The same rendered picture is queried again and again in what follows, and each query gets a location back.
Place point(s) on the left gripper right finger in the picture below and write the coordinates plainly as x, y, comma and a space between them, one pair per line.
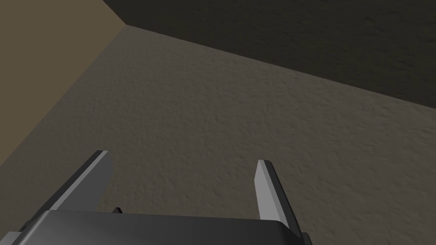
270, 195

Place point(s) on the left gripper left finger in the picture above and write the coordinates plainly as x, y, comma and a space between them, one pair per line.
83, 185

